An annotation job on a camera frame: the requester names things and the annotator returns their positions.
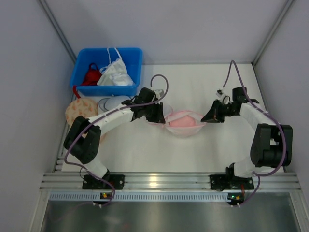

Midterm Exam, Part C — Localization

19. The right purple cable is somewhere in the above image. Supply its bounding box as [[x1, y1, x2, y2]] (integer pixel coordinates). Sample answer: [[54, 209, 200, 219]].
[[222, 60, 289, 207]]

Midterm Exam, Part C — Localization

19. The slotted cable duct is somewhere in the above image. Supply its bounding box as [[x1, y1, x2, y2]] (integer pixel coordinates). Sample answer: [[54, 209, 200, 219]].
[[49, 191, 242, 203]]

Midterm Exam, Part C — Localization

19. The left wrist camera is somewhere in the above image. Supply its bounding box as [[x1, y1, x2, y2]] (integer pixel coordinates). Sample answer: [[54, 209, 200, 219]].
[[154, 89, 165, 99]]

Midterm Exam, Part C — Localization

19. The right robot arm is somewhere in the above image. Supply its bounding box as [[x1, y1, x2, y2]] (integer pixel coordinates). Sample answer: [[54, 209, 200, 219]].
[[201, 87, 293, 179]]

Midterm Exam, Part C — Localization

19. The pink bra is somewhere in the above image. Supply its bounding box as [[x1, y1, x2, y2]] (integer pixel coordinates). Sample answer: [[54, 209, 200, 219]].
[[169, 116, 196, 128]]

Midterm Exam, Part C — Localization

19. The blue plastic bin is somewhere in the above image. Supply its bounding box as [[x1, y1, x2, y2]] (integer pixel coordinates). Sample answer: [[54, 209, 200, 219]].
[[70, 48, 143, 96]]

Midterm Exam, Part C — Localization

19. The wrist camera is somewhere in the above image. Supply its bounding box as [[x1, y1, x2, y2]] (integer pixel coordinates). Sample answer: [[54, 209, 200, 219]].
[[154, 89, 165, 99], [216, 89, 230, 104]]

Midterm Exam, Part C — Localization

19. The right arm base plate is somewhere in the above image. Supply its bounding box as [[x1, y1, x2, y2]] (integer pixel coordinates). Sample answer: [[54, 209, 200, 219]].
[[209, 174, 254, 191]]

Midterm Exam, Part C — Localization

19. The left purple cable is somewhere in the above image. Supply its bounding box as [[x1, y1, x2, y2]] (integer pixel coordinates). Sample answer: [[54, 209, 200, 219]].
[[64, 74, 169, 207]]

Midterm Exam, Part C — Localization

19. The pink-trimmed mesh laundry bag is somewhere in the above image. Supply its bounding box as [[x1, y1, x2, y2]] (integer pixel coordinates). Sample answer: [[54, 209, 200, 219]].
[[148, 105, 206, 138]]

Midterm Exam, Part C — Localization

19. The red bra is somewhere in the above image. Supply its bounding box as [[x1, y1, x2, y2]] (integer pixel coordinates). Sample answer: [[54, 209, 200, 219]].
[[70, 61, 102, 99]]

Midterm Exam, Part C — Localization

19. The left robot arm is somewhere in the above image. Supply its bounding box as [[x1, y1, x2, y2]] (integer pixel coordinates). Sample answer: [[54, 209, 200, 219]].
[[63, 87, 166, 181]]

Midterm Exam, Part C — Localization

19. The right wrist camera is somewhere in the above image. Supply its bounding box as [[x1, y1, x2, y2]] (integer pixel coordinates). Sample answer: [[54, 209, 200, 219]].
[[216, 89, 230, 104]]

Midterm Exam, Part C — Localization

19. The blue-trimmed mesh laundry bag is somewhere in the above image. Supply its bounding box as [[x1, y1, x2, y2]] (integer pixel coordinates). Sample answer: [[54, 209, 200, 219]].
[[98, 95, 131, 114]]

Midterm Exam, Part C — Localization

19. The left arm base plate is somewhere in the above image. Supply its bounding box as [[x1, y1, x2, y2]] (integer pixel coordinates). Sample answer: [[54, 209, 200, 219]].
[[82, 173, 125, 190]]

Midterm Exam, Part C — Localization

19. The purple cable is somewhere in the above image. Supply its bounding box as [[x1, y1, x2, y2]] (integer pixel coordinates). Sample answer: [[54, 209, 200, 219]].
[[64, 74, 169, 207], [222, 60, 289, 207]]

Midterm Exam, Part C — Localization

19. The aluminium mounting rail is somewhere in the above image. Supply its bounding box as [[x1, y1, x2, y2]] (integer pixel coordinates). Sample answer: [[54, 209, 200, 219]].
[[39, 167, 302, 193]]

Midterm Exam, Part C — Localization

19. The white bra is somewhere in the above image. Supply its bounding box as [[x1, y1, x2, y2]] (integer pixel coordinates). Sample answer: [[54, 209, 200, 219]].
[[97, 47, 135, 86]]

